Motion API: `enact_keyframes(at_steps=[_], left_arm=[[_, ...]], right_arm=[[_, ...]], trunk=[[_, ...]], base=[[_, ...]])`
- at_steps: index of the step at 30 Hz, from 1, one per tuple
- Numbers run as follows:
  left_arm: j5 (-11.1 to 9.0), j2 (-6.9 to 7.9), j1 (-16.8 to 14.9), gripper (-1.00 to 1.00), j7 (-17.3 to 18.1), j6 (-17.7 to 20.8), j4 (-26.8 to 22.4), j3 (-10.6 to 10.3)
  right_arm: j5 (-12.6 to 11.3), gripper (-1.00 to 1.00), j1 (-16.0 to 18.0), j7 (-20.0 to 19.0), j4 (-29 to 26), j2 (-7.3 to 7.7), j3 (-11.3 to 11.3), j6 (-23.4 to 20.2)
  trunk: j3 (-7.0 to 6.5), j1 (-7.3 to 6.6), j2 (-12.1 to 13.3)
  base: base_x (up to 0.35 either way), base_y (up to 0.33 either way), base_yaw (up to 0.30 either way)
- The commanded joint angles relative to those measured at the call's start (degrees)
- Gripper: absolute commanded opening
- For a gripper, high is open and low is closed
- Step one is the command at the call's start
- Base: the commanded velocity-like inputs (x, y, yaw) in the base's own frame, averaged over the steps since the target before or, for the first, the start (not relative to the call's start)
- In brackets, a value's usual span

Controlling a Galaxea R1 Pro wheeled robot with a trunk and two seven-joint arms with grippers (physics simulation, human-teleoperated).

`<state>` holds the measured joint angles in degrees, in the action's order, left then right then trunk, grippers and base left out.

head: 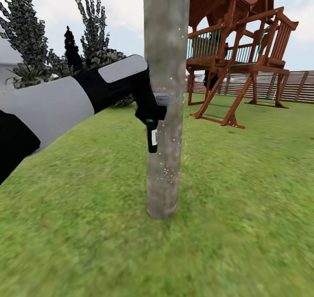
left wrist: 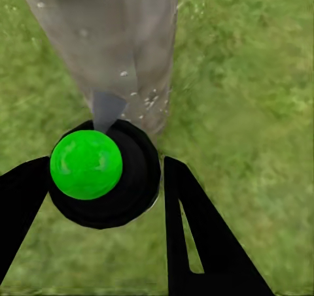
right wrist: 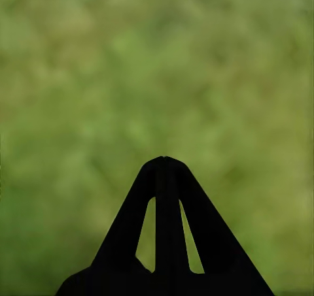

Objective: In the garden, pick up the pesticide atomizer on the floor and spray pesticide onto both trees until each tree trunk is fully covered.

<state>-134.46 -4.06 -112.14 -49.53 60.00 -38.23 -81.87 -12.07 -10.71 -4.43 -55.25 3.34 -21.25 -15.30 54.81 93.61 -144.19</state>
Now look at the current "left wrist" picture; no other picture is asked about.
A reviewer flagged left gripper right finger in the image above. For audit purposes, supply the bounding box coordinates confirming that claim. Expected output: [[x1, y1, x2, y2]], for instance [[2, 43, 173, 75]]
[[164, 156, 275, 296]]

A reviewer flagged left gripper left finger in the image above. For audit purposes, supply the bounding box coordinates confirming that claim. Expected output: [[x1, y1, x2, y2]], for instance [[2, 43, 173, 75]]
[[0, 157, 50, 284]]

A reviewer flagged pesticide atomizer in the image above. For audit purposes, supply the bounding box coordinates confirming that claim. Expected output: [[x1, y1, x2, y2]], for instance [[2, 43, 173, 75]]
[[46, 90, 162, 229]]

